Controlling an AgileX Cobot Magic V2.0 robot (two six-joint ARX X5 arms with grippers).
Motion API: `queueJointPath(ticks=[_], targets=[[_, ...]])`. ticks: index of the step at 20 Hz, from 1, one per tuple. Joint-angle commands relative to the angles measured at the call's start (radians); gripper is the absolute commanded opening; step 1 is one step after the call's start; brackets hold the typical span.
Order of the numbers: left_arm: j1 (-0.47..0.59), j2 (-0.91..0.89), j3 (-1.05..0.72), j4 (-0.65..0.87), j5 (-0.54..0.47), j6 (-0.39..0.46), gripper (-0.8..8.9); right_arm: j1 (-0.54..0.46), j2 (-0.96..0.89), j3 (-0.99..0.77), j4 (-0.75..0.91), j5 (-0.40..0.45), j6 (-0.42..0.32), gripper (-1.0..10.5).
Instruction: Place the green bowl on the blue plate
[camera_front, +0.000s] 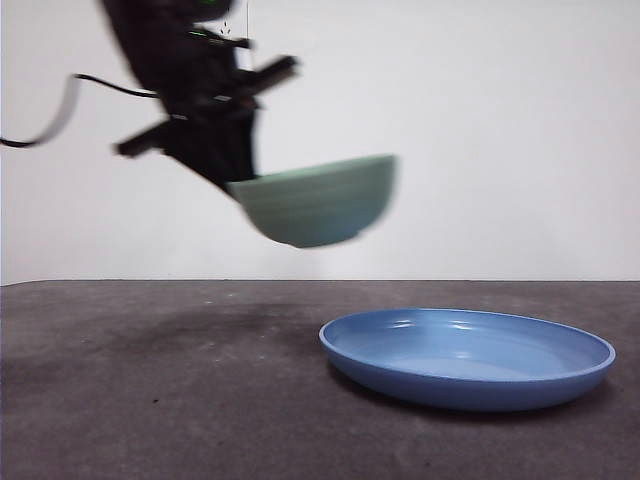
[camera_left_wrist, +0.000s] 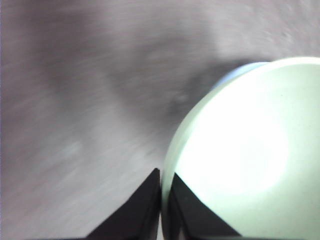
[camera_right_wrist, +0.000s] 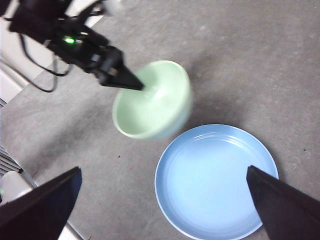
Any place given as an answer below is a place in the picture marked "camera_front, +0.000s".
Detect green bowl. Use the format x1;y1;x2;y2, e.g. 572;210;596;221
225;153;401;250

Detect blue plate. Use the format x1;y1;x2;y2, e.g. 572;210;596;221
318;307;617;413

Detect white wall socket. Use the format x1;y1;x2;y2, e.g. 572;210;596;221
199;9;251;42

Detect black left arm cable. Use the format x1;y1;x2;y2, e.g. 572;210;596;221
0;73;161;149

